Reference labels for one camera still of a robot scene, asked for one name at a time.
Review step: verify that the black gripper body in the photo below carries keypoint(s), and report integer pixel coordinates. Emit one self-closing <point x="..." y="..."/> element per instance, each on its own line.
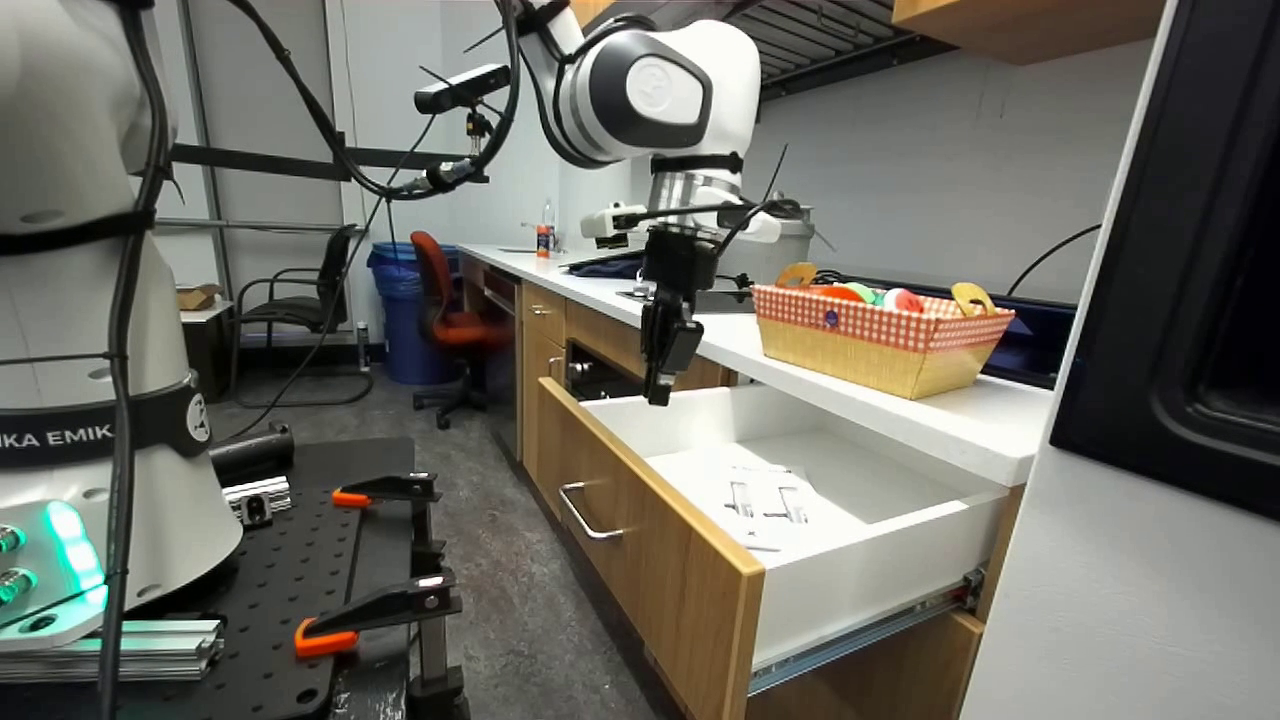
<point x="683" y="266"/>

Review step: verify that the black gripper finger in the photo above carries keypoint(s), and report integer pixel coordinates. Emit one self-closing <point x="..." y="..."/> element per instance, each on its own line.
<point x="657" y="361"/>
<point x="686" y="351"/>

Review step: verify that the orange checkered carton box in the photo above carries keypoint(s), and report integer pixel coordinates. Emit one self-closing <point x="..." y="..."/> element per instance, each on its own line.
<point x="883" y="354"/>

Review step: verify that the wooden front white drawer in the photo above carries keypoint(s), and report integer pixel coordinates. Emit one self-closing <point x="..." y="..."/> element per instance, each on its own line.
<point x="695" y="563"/>

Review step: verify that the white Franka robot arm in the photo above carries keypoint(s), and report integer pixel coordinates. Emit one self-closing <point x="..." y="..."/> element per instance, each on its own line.
<point x="82" y="266"/>

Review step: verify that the dark folded bag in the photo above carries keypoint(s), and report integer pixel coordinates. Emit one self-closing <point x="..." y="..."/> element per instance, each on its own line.
<point x="605" y="266"/>

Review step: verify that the wooden lower cabinet door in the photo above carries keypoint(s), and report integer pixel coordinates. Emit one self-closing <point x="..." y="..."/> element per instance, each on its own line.
<point x="536" y="361"/>
<point x="883" y="672"/>

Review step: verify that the small red cup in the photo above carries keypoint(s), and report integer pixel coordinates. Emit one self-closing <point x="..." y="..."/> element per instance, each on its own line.
<point x="543" y="243"/>

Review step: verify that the plush carrot toy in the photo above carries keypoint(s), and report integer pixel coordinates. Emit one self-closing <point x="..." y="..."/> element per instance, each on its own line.
<point x="836" y="292"/>

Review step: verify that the green striped plush vegetable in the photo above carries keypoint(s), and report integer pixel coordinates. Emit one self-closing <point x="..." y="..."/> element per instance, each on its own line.
<point x="871" y="292"/>

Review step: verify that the red office chair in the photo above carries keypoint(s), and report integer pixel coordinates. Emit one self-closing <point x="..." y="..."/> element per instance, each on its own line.
<point x="463" y="323"/>

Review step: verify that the blue trash bin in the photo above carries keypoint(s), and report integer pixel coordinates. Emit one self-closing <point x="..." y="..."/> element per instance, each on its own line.
<point x="403" y="315"/>

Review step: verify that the steel range hood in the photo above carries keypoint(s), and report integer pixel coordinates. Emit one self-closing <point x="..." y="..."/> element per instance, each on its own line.
<point x="824" y="41"/>

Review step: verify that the black induction cooktop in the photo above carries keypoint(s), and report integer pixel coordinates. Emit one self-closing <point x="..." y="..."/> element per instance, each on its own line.
<point x="1033" y="342"/>

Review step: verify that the black armchair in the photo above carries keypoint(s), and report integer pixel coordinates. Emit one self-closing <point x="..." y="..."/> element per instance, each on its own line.
<point x="302" y="309"/>

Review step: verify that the black small device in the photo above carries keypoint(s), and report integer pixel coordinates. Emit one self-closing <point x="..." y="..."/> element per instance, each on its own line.
<point x="255" y="459"/>

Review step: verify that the white small device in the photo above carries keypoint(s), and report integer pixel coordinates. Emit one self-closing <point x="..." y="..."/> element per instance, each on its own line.
<point x="263" y="501"/>

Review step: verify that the wooden upper cabinet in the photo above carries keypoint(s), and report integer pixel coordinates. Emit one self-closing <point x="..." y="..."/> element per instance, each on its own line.
<point x="1027" y="24"/>

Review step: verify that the black perforated breadboard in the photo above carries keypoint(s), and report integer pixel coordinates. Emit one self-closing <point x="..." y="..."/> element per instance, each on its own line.
<point x="264" y="587"/>

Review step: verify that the grey refrigerator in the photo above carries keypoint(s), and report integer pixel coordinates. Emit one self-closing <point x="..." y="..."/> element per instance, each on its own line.
<point x="1121" y="600"/>

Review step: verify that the black glossy panel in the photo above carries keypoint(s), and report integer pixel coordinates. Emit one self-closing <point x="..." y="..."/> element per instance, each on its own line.
<point x="1186" y="266"/>

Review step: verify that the black stereo camera bar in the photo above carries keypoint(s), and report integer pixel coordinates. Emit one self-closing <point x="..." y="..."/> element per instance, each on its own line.
<point x="463" y="91"/>

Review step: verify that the black camera stand boom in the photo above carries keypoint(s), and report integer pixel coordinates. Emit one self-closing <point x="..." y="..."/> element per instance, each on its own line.
<point x="264" y="161"/>

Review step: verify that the aluminium extrusion rail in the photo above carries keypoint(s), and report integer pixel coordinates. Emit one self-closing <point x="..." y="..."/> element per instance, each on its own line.
<point x="123" y="650"/>

